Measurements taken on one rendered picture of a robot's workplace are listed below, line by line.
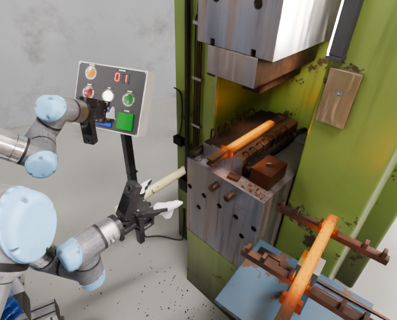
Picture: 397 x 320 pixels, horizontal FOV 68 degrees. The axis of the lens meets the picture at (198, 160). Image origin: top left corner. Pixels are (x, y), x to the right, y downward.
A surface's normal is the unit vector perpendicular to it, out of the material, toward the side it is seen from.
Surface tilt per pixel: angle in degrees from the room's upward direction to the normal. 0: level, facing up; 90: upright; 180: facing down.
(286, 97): 90
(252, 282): 0
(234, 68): 90
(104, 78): 60
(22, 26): 90
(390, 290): 0
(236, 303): 0
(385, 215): 90
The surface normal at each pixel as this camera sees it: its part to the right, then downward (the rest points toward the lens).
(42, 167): 0.39, 0.56
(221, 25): -0.69, 0.42
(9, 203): 0.03, -0.69
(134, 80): -0.26, 0.08
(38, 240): 0.99, 0.04
